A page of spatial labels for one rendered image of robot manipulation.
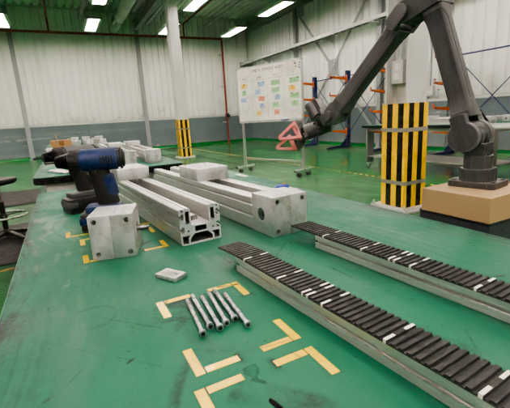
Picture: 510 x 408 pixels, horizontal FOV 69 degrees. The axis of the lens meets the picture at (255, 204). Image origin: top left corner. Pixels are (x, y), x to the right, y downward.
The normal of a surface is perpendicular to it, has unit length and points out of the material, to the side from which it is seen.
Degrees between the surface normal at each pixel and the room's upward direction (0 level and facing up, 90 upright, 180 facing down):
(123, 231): 90
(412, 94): 90
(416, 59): 90
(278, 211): 90
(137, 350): 0
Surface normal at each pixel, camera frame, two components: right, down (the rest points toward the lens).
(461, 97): -0.77, 0.11
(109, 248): 0.18, 0.22
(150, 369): -0.06, -0.97
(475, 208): -0.89, 0.15
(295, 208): 0.53, 0.16
